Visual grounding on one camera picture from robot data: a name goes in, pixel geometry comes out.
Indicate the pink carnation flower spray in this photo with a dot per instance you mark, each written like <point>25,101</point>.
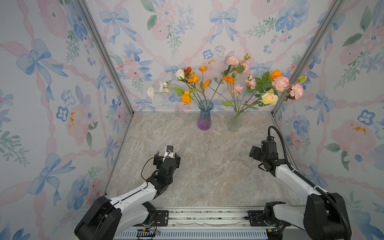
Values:
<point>236,66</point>

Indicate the white rose flower stem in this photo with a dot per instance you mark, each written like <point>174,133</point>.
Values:
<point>191,80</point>

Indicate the clear ribbed glass vase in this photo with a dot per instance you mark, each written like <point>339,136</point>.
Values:
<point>235,122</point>

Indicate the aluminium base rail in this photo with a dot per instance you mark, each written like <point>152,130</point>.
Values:
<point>209,223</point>

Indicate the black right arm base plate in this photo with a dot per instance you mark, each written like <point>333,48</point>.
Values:
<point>256,218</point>

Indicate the orange rose flower stem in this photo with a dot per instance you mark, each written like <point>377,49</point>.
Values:
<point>264,84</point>

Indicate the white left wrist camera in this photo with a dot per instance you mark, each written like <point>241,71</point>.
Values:
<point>169,152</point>

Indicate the orange-red gerbera flower stem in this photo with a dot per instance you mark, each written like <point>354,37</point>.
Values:
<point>187,71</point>

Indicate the aluminium corner post right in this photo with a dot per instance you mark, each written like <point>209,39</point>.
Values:
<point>319,35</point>

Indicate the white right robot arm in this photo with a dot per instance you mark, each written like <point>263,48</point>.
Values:
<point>324,216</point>

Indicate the cream rose flower stem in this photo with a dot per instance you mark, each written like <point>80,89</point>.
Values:
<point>268,98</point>

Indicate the blue purple glass vase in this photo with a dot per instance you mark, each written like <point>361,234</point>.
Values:
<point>204,122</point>

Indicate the white lisianthus flower stem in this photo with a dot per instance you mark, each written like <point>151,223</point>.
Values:
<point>167,88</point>

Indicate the large pink rose spray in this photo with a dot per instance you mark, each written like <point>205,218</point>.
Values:
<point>289,91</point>

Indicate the orange ranunculus flower spray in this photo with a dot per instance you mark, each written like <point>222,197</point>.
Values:
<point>225,89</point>

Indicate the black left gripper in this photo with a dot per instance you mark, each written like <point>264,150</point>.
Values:
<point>157,161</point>

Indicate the pink peony flower spray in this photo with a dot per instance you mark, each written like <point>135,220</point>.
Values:
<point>239,92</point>

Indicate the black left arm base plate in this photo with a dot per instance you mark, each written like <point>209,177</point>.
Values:
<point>158,218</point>

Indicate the orange poppy flower spray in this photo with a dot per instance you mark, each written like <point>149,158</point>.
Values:
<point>196,86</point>

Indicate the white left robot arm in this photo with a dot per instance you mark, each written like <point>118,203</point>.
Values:
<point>107,218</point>

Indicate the aluminium corner post left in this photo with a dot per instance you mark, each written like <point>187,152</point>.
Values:
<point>90,24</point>

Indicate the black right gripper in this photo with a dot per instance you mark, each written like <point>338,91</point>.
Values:
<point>258,150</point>

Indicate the aluminium corner post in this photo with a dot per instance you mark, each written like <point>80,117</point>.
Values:
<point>90,24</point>
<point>319,35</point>

